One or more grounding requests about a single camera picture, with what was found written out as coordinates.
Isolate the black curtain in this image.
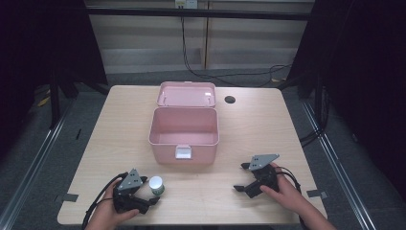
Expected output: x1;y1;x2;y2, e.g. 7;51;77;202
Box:
286;0;406;202
0;0;109;161

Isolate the long black wall cable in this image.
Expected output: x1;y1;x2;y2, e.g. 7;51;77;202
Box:
180;16;293;88

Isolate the metal floor rail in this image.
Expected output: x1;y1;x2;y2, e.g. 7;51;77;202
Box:
301;99;378;230
0;103;75;230

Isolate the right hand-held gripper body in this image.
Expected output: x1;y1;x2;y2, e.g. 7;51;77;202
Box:
243;153;282;199

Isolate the black floor cable bundle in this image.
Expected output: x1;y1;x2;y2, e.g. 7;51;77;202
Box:
298;84;331;149

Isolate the person's right hand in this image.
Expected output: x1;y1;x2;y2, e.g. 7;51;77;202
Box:
259;162;308;213

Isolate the small white-lidded green jar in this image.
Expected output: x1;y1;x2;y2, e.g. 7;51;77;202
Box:
148;175;166;196

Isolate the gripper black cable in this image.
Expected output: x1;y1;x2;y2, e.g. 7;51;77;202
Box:
275;165;308;230
81;172;129;230

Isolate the pink storage box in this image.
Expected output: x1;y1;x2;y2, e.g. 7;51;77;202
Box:
147;80;220;166

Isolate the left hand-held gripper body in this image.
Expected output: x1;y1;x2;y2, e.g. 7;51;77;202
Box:
112;168;151;215

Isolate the white wall socket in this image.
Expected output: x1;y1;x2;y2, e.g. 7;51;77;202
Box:
174;0;199;10

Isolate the black metal stand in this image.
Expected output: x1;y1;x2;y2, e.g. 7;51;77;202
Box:
48;71;62;130

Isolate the grey tape piece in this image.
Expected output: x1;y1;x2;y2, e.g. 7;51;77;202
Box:
306;189;329;199
55;193;79;203

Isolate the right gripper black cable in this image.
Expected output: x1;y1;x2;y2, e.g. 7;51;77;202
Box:
275;165;308;230

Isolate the yellow floor scrap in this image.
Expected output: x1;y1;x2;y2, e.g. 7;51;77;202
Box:
36;95;52;108

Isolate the person's left hand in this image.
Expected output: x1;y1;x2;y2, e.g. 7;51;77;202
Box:
84;178;141;230

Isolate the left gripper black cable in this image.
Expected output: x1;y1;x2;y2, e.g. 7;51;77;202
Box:
81;172;129;230

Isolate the black horizontal frame bar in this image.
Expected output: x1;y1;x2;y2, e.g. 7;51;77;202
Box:
85;7;316;22

